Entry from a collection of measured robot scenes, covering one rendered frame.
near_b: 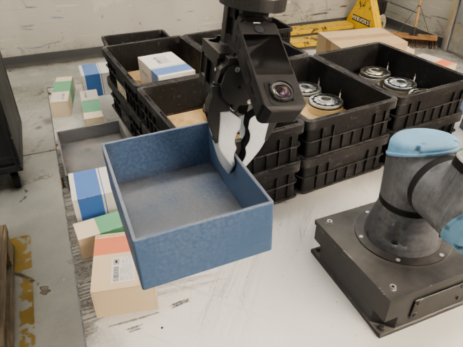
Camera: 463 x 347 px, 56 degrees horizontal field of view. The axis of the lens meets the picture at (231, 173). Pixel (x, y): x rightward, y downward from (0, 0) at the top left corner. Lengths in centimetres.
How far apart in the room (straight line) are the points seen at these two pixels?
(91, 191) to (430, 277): 76
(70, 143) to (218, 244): 109
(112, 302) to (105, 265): 8
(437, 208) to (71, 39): 396
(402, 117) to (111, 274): 87
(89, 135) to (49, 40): 296
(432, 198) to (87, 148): 104
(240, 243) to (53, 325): 147
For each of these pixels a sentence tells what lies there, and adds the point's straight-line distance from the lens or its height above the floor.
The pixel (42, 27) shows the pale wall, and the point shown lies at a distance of 439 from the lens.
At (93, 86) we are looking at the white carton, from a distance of 182.
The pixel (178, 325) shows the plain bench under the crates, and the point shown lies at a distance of 90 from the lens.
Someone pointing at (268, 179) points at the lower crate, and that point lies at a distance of 108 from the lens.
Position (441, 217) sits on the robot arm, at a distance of 76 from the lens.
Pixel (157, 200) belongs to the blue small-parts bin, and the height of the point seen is 107.
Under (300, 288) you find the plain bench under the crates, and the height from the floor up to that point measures 70.
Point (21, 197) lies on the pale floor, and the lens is 259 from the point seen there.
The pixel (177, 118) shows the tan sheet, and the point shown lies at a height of 83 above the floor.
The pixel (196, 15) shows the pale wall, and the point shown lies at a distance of 460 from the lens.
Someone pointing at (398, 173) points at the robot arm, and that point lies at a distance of 84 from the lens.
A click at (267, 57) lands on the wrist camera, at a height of 127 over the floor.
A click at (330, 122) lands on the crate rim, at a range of 111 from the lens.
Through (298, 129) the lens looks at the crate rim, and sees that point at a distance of 105.
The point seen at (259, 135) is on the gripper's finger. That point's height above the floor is 116.
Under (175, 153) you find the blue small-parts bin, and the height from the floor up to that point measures 110.
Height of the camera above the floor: 142
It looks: 34 degrees down
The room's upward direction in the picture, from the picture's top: straight up
